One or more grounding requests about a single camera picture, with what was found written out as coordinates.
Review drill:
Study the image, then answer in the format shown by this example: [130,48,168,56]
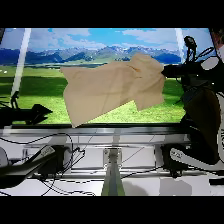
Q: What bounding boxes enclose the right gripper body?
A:
[161,63,188,79]

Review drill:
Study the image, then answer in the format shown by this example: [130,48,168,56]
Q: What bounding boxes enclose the beige garment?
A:
[59,52,166,129]

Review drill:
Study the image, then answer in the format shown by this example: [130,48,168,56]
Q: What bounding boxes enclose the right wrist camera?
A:
[183,35,198,64]

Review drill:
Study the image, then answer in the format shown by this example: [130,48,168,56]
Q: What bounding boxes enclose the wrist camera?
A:
[9,90,20,110]
[183,35,198,64]

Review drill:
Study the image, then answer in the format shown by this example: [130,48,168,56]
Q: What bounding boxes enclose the black cable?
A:
[0,132,98,197]
[195,46,216,63]

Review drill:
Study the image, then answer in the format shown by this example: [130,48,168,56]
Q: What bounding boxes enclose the silver frame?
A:
[0,125,224,197]

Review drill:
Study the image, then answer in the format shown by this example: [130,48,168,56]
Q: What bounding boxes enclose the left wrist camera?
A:
[9,90,20,110]

